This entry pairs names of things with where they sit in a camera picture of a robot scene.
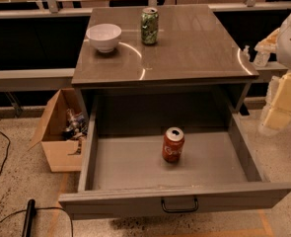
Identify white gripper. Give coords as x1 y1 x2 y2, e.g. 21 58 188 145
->
255 28 291 136

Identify black drawer handle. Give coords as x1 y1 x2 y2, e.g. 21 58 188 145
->
161 197 199 213

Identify open grey drawer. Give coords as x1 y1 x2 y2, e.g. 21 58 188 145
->
59 92 291 220

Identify clear sanitizer bottle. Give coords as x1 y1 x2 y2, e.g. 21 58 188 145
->
254 51 270 67

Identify small clear pump bottle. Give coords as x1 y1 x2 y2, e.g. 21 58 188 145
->
243 45 251 61

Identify red coke can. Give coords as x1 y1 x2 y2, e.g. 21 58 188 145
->
162 127 184 163

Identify black post with cable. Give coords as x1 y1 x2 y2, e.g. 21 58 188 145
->
0 198 65 237

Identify cardboard box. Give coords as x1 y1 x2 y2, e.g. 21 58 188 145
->
29 88 86 172

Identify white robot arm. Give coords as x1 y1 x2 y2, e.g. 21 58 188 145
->
254 13 291 135

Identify grey cabinet with counter top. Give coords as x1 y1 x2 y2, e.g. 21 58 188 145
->
71 4 260 117

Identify green patterned can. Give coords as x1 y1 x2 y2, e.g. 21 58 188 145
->
141 7 159 44

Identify snack packets in box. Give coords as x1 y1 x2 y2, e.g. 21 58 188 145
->
62 109 88 140

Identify white bowl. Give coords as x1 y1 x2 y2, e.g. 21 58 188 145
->
86 24 122 53

